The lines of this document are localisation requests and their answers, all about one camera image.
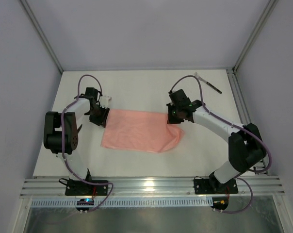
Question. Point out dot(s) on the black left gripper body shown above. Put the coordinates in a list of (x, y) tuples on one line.
[(101, 117)]

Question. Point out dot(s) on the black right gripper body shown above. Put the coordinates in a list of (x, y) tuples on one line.
[(173, 116)]

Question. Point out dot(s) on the pink satin napkin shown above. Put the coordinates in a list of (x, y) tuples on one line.
[(140, 131)]

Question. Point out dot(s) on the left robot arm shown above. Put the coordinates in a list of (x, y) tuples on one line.
[(61, 130)]

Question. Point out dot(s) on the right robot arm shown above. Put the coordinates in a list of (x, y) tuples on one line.
[(245, 147)]

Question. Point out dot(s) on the metal fork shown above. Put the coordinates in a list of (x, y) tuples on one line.
[(208, 83)]

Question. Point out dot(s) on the left controller board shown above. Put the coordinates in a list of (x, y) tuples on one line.
[(85, 204)]

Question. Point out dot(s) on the controller board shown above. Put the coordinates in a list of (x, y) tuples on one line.
[(85, 204), (219, 204)]

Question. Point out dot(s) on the right controller board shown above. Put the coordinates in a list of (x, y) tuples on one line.
[(219, 204)]

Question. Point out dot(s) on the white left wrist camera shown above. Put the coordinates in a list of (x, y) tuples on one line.
[(105, 101)]

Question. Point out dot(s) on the aluminium right side rail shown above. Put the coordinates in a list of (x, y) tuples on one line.
[(244, 114)]

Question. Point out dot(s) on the aluminium rail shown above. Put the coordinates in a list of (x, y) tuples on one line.
[(44, 187), (244, 114)]

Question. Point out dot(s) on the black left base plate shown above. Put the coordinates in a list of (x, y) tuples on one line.
[(79, 188)]

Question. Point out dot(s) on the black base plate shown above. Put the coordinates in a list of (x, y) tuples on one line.
[(205, 186), (79, 188)]

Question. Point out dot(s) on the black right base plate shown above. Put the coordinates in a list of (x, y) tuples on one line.
[(205, 186)]

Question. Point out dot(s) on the slotted cable duct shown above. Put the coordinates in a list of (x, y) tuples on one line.
[(125, 202)]

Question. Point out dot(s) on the aluminium front rail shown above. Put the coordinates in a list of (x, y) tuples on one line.
[(44, 187)]

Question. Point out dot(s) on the left frame post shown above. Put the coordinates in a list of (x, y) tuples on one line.
[(38, 29)]

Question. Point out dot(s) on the frame post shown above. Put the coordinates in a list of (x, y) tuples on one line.
[(38, 29), (264, 16)]

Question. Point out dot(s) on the right frame post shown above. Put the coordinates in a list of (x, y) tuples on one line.
[(264, 16)]

